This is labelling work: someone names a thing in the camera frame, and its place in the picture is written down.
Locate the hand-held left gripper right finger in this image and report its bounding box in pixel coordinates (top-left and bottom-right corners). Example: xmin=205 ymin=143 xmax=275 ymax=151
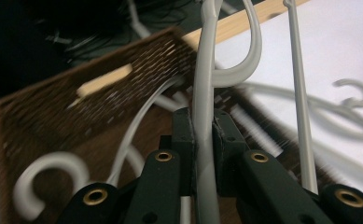
xmin=212 ymin=108 xmax=249 ymax=198

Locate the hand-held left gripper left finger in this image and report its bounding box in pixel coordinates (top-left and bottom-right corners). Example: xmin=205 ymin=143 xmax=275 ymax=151
xmin=160 ymin=106 xmax=199 ymax=197

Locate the wooden table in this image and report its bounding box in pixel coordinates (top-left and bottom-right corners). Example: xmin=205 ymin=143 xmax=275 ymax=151
xmin=76 ymin=0 xmax=312 ymax=98

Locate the brown woven basket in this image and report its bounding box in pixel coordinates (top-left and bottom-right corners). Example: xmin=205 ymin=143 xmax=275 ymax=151
xmin=0 ymin=25 xmax=337 ymax=224

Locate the grey plastic hanger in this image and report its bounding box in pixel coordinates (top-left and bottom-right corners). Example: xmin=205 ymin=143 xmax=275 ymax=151
xmin=190 ymin=0 xmax=320 ymax=224
xmin=12 ymin=76 xmax=192 ymax=224
xmin=236 ymin=77 xmax=363 ymax=143

